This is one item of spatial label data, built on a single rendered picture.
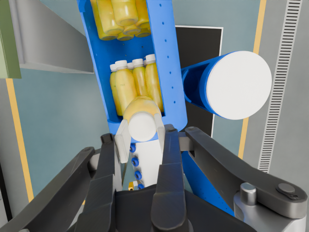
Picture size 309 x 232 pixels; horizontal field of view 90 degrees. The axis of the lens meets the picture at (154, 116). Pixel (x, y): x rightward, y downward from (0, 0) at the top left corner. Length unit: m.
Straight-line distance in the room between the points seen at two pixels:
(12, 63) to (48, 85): 1.14
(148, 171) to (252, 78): 0.64
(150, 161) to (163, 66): 0.53
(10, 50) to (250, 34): 1.92
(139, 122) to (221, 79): 0.53
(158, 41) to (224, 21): 1.52
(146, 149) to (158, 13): 0.58
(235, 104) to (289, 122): 1.74
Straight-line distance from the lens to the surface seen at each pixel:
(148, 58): 0.54
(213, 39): 1.68
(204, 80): 0.69
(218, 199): 1.14
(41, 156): 2.15
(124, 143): 0.17
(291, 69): 2.33
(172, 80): 0.46
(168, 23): 0.49
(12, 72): 0.77
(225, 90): 0.70
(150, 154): 0.81
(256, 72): 0.77
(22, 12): 0.92
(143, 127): 0.21
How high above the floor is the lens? 1.65
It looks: 77 degrees down
